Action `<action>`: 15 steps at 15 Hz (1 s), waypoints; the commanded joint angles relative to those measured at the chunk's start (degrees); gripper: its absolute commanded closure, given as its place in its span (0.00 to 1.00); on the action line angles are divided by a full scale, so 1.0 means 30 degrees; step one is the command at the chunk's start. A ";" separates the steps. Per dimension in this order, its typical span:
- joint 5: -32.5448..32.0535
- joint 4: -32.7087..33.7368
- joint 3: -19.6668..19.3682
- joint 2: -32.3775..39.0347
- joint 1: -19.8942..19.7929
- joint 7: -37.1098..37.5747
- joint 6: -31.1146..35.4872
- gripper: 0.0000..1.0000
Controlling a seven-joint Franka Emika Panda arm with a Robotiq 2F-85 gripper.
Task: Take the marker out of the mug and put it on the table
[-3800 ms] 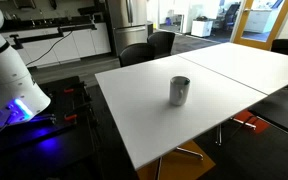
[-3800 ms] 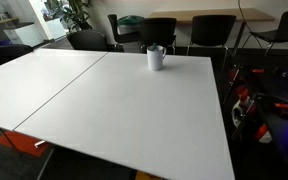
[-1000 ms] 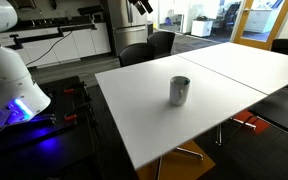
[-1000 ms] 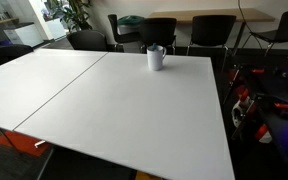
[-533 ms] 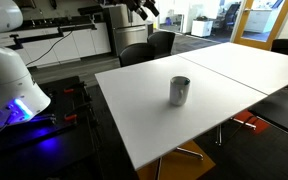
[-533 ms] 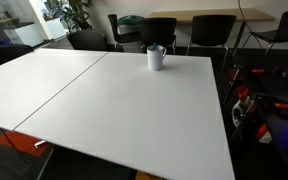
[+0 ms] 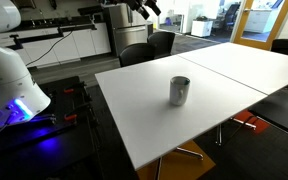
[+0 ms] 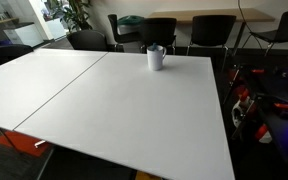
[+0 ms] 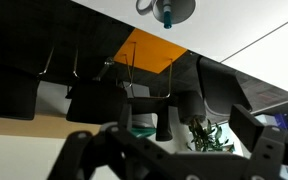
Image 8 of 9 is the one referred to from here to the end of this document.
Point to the teal marker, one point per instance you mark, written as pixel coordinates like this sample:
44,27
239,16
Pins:
154,46

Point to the white ceramic mug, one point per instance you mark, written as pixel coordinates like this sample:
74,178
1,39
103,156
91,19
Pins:
155,60

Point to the green bag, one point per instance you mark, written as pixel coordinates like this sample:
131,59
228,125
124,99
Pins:
130,20

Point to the green potted plant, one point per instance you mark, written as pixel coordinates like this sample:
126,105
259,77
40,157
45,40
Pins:
74,13

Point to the wooden table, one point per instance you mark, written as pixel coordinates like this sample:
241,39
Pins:
217,15

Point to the white planter box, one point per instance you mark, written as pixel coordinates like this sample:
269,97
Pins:
56,28

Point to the white table leg foot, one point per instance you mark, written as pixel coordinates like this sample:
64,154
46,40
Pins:
39,143

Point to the white low cabinet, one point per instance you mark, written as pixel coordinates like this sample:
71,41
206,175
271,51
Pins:
24,35

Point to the black robot mounting stand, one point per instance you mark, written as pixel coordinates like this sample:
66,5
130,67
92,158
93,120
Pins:
284,133

